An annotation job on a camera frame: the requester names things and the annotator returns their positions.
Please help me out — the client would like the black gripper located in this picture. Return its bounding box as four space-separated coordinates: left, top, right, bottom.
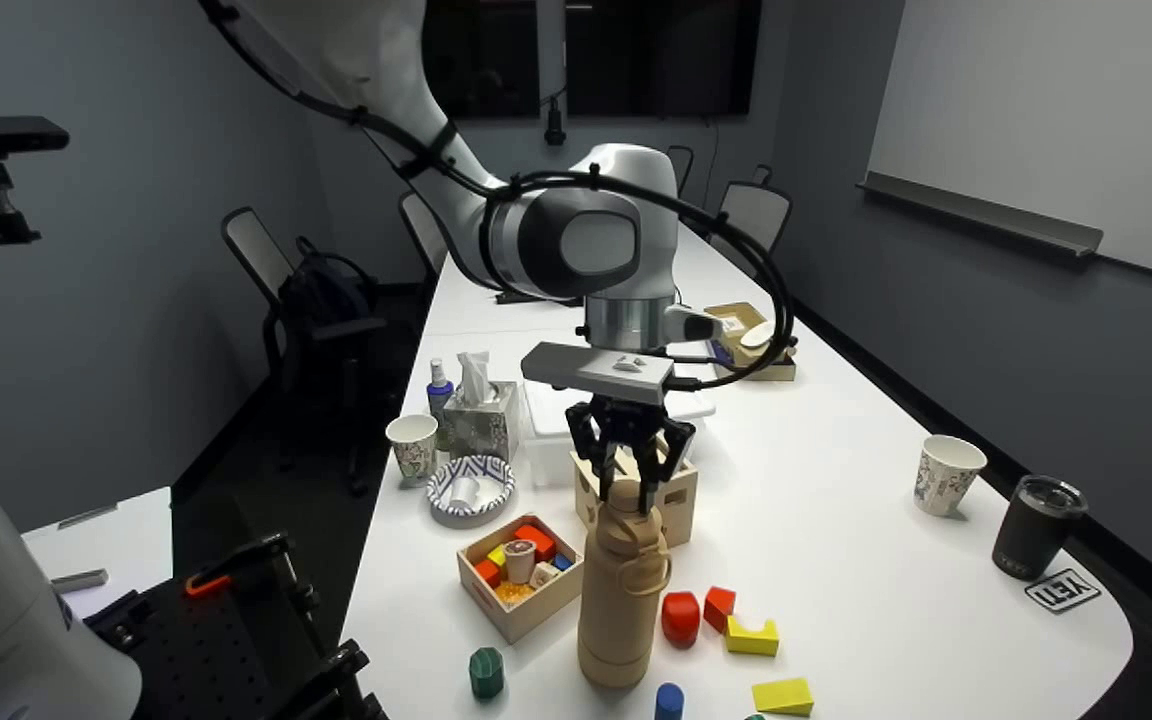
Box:
561 383 702 519

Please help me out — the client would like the yellow flat block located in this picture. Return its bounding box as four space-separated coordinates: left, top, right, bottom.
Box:
747 676 821 720

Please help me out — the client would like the flat cardboard box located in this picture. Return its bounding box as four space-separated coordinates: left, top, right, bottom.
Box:
702 294 799 383

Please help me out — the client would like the red rounded block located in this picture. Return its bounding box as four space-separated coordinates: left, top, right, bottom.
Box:
660 588 705 653

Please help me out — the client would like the grey backed chair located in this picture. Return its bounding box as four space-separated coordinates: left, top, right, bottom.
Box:
711 177 795 258

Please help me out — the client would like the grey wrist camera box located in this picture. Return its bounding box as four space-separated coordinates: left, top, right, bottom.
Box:
518 339 675 402

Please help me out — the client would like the red angular block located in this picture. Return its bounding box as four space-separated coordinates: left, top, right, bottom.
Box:
702 583 741 636

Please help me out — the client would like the grey tissue box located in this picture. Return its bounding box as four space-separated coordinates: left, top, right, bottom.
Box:
434 376 523 464

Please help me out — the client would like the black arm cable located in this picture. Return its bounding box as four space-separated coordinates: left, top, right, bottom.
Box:
200 0 795 390

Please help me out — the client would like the wooden toy tray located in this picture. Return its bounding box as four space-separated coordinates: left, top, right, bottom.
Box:
452 510 592 646

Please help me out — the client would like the green cylinder block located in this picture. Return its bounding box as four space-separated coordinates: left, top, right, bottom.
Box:
463 644 507 707

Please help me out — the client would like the tan bottle with cap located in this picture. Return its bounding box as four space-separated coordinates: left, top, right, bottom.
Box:
571 457 675 696

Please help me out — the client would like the black backpack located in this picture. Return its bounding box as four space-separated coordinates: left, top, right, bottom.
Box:
275 243 393 402

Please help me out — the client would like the black mounting board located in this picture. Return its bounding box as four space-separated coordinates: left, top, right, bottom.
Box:
86 526 383 720

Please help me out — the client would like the printed white paper cup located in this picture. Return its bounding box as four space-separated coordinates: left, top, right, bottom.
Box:
383 411 446 486
912 430 991 519

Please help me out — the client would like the orange handled clamp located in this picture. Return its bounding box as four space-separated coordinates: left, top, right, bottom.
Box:
181 567 236 604

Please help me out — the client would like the yellow notched block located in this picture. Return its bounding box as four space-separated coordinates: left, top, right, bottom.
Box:
724 613 786 660

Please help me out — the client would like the black tumbler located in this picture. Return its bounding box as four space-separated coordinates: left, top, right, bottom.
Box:
989 472 1091 583

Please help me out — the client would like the black wall screen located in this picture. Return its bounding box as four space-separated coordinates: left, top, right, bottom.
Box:
420 0 764 124

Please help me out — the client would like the printed lid cylinder cup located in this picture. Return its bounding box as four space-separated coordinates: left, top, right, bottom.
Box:
505 536 542 588

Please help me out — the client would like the yellow wedge toy block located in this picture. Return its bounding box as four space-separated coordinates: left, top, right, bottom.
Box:
493 576 548 606

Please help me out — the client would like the red rectangular toy block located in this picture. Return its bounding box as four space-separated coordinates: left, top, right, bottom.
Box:
507 519 563 558

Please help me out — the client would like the white tissue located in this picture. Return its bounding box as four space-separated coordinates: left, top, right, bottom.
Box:
452 347 498 411

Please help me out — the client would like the wall whiteboard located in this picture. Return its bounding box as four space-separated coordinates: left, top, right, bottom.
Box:
859 0 1152 292

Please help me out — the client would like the black framed chair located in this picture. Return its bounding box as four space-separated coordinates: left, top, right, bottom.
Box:
217 204 398 452
393 188 456 280
660 140 702 201

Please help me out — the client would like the black white tag sticker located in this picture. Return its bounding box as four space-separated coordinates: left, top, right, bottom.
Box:
1019 562 1104 621

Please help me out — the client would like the white flat board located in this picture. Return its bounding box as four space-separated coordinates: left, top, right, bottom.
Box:
22 485 181 625

